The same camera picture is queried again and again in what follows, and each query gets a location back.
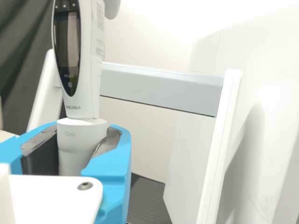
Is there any black platform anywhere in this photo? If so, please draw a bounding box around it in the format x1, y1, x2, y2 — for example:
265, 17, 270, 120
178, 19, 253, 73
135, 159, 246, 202
126, 172, 174, 224

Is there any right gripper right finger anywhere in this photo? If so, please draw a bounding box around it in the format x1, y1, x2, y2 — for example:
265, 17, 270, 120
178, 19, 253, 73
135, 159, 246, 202
80, 125, 133, 224

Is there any pipette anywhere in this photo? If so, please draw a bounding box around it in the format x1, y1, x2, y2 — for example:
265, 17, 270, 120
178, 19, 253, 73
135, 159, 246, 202
50, 0, 122, 177

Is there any white incubator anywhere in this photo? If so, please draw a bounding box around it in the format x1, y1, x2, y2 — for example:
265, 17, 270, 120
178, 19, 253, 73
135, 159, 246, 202
189, 3, 299, 224

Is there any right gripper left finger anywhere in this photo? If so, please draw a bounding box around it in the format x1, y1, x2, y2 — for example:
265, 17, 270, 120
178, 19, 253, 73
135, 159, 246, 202
0, 120, 59, 176

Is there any white pipette stand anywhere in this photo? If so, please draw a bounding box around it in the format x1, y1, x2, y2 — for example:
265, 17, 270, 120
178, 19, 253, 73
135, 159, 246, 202
25, 48, 243, 224

